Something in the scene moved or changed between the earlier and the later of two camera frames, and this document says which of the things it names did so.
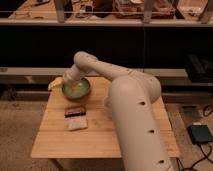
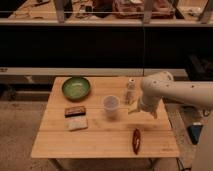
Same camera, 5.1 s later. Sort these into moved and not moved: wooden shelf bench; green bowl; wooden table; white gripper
Moved: white gripper
Not moved: wooden shelf bench; wooden table; green bowl
